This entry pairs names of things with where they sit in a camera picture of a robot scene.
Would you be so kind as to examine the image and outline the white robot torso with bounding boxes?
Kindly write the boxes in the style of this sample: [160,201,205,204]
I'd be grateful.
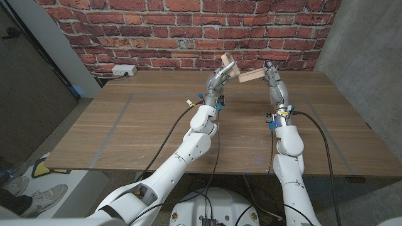
[169,187,261,226]

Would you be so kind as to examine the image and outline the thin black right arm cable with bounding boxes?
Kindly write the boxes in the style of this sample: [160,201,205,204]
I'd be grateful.
[265,127,315,226]

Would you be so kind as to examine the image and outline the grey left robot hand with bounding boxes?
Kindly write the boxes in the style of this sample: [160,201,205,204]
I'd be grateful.
[205,60,238,107]

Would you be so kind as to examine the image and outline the black door handle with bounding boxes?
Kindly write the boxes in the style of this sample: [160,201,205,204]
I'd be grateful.
[1,27,23,40]

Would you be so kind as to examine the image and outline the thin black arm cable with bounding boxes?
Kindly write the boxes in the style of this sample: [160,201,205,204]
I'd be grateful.
[265,127,315,226]
[127,108,221,226]

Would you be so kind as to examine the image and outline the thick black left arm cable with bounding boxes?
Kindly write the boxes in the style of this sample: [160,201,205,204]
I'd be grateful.
[133,100,205,183]

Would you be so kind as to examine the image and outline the red brick printed backdrop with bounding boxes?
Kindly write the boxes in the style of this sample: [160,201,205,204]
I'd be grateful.
[34,0,343,78]

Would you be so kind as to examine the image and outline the white floor cable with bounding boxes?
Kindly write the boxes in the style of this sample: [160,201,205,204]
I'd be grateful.
[242,175,285,222]

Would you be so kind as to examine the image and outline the dark trouser leg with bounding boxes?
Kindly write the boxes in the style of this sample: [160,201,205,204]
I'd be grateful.
[0,187,32,216]

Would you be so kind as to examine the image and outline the black torso cable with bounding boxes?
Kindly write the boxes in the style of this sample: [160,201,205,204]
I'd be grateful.
[191,190,214,219]
[236,200,251,226]

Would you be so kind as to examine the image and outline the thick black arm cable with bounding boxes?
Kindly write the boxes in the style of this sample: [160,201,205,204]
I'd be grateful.
[133,100,205,183]
[291,110,343,226]

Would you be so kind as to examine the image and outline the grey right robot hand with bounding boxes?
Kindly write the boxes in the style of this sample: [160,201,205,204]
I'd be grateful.
[263,61,295,116]

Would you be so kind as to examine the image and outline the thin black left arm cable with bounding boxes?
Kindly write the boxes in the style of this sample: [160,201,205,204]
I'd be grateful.
[127,108,221,226]

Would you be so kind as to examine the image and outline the light wooden block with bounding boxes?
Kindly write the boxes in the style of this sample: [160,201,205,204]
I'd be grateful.
[220,52,266,83]

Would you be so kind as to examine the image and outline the white power strip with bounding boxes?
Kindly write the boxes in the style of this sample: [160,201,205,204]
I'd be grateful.
[111,65,138,77]

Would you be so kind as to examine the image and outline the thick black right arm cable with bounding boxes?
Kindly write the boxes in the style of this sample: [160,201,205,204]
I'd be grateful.
[291,110,343,226]

